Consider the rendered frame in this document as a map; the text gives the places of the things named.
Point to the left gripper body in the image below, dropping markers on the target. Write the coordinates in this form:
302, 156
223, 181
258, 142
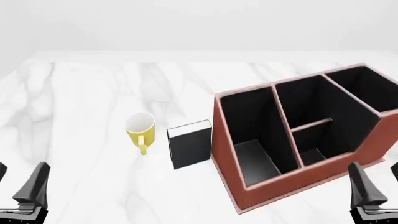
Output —
21, 215

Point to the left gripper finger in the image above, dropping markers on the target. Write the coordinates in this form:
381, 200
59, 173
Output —
34, 186
2, 170

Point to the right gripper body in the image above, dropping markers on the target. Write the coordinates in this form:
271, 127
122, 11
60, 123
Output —
376, 215

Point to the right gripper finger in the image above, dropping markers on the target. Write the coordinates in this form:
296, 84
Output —
395, 169
362, 189

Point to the red-brown desk caddy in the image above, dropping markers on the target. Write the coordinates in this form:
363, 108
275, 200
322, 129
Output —
377, 137

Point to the black book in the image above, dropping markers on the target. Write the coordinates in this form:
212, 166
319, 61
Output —
190, 147

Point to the yellow mug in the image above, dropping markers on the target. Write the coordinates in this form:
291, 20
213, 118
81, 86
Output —
143, 136

